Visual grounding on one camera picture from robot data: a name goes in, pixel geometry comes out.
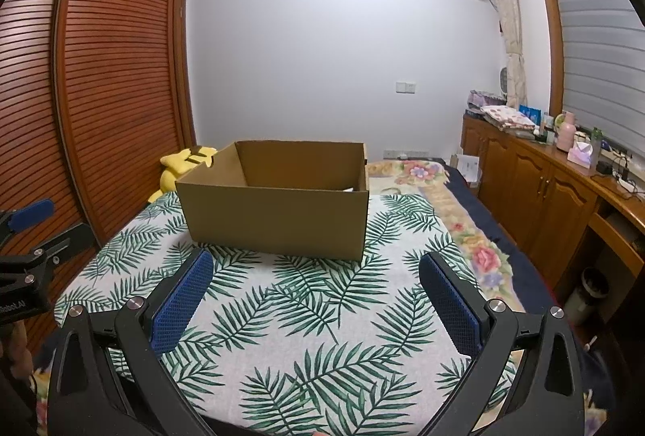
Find white power strip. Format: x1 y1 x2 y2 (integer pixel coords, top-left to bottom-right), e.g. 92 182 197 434
614 174 641 195

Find grey trash bin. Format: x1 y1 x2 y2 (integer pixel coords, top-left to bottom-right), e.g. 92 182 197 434
564 267 610 327

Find purple fabric bag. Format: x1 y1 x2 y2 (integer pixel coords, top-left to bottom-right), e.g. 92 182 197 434
468 90 505 110

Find white paper bag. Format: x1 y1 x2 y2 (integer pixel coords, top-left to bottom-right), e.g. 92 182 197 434
450 154 483 185

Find grey window blind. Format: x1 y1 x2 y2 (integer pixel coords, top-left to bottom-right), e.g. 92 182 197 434
547 0 645 165

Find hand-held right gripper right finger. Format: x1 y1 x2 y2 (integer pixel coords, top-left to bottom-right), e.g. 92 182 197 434
418 252 586 436

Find pink tissue box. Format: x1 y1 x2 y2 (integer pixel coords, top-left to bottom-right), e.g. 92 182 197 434
568 141 596 169

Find wooden louvered wardrobe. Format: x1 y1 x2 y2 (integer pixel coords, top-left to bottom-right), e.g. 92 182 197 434
0 0 200 356

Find yellow plush toy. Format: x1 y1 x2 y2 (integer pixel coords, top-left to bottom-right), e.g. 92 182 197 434
148 144 217 204

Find folded floral cloth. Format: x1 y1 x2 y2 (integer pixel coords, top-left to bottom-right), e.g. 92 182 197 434
481 104 535 130

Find cream curtain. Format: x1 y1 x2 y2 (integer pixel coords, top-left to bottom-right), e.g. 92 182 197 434
481 0 527 109

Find person's left hand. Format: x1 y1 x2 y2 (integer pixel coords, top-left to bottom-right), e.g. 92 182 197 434
0 320 37 384

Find pink thermos bottle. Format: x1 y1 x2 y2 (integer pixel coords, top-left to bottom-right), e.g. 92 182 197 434
556 111 576 149

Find cardboard box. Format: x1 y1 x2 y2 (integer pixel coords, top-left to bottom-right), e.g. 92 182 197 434
175 141 370 262

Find wooden window frame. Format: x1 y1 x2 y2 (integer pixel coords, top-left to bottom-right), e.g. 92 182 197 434
529 0 565 117

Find wooden cabinet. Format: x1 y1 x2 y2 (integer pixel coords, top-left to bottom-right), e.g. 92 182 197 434
461 111 645 316

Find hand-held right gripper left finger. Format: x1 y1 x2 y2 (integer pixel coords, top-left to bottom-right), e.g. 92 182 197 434
47 248 215 436

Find navy bedsheet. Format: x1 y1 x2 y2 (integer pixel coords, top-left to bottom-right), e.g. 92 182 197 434
438 164 558 300

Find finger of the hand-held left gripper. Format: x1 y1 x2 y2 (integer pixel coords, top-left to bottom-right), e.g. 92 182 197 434
0 199 55 245
27 223 96 273

